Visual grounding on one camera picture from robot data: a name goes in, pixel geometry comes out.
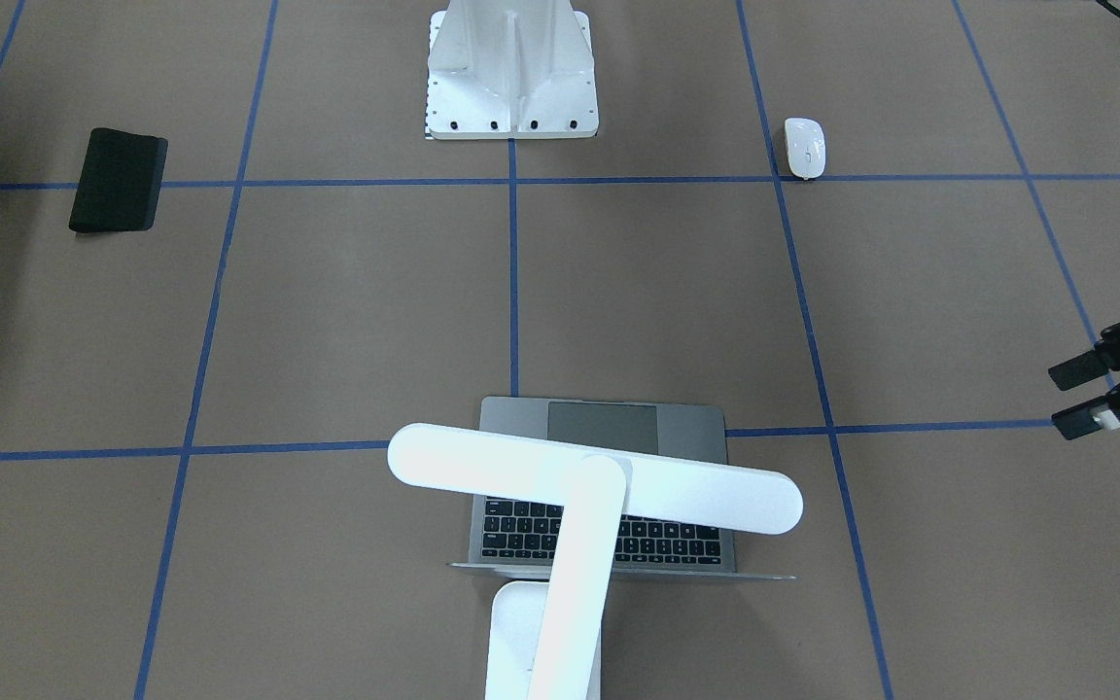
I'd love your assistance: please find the grey laptop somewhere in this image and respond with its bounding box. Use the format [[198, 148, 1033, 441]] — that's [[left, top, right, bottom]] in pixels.
[[454, 396, 759, 581]]

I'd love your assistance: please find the black mouse pad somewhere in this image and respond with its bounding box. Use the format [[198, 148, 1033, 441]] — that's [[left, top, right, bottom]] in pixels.
[[68, 127, 169, 235]]

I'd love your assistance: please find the white computer mouse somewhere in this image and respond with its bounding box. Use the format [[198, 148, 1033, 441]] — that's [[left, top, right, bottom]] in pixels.
[[784, 116, 827, 181]]

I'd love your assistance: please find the white desk lamp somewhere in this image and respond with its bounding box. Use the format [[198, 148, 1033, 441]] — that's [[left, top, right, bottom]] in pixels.
[[388, 424, 804, 699]]

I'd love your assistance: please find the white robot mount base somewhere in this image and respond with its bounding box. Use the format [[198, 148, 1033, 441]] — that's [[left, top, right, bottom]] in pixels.
[[424, 1, 600, 141]]

